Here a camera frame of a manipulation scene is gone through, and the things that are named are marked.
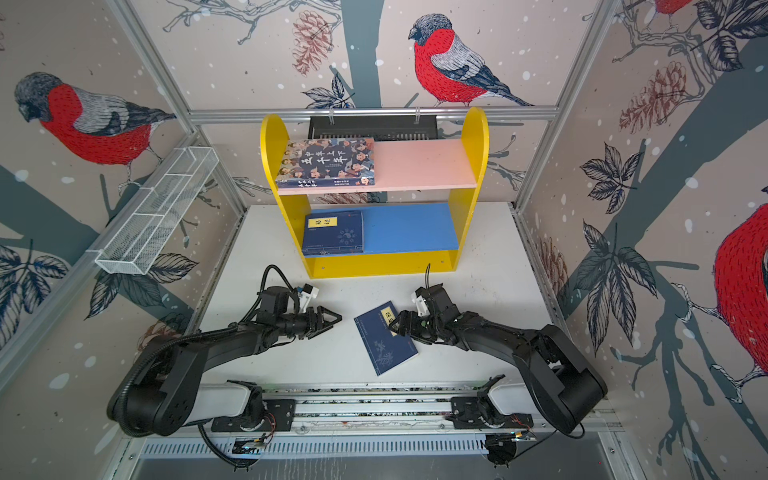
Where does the large illustrated colourful book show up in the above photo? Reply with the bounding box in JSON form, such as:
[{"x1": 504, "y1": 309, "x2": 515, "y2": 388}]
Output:
[{"x1": 275, "y1": 138, "x2": 375, "y2": 189}]

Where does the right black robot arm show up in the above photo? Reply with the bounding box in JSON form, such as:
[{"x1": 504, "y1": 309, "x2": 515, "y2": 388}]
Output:
[{"x1": 387, "y1": 284, "x2": 608, "y2": 434}]

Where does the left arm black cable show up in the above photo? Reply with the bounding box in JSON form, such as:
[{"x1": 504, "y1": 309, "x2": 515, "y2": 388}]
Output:
[{"x1": 239, "y1": 263, "x2": 301, "y2": 325}]

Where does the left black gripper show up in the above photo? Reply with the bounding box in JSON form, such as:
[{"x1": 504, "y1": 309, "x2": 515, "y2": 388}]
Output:
[{"x1": 276, "y1": 305, "x2": 342, "y2": 338}]

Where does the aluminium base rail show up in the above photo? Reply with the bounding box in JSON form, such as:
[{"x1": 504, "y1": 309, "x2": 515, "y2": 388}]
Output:
[{"x1": 122, "y1": 383, "x2": 625, "y2": 460}]

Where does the yellow pink blue shelf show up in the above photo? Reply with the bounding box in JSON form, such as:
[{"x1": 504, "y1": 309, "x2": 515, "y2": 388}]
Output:
[{"x1": 299, "y1": 107, "x2": 490, "y2": 279}]

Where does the white wire mesh basket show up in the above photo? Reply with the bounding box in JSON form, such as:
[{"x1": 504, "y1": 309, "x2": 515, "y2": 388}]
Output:
[{"x1": 95, "y1": 146, "x2": 219, "y2": 275}]

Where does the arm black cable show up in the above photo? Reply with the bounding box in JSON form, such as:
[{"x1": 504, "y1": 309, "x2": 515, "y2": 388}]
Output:
[
  {"x1": 239, "y1": 263, "x2": 301, "y2": 325},
  {"x1": 509, "y1": 419, "x2": 586, "y2": 463}
]

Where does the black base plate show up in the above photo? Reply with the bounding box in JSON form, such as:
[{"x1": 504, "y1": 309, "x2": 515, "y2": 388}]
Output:
[
  {"x1": 445, "y1": 397, "x2": 534, "y2": 430},
  {"x1": 211, "y1": 399, "x2": 296, "y2": 433}
]

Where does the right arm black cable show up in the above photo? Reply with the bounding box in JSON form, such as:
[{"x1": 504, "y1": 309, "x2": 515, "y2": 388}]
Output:
[{"x1": 509, "y1": 419, "x2": 586, "y2": 463}]

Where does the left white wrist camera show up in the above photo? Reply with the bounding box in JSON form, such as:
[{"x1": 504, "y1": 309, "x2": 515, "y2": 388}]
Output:
[{"x1": 297, "y1": 284, "x2": 319, "y2": 313}]

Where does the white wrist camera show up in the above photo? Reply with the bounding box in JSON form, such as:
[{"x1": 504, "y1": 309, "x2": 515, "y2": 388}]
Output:
[
  {"x1": 297, "y1": 284, "x2": 319, "y2": 313},
  {"x1": 411, "y1": 292, "x2": 431, "y2": 317}
]

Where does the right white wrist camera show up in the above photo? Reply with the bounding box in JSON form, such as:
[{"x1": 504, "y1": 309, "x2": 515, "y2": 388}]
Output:
[{"x1": 411, "y1": 292, "x2": 431, "y2": 317}]

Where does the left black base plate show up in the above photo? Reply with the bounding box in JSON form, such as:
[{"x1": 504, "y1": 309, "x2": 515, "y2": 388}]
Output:
[{"x1": 211, "y1": 399, "x2": 296, "y2": 433}]

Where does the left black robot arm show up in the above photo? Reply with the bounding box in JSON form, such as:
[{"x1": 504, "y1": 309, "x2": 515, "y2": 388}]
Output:
[{"x1": 107, "y1": 287, "x2": 342, "y2": 437}]

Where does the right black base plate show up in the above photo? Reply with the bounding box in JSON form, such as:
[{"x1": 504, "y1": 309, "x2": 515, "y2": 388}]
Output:
[{"x1": 445, "y1": 397, "x2": 534, "y2": 430}]

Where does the black vent panel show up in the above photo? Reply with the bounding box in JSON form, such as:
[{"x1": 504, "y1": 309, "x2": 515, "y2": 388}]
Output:
[{"x1": 308, "y1": 115, "x2": 438, "y2": 141}]

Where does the blue book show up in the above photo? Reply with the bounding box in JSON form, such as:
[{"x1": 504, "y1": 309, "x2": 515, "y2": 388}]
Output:
[
  {"x1": 302, "y1": 210, "x2": 364, "y2": 257},
  {"x1": 354, "y1": 301, "x2": 418, "y2": 376}
]

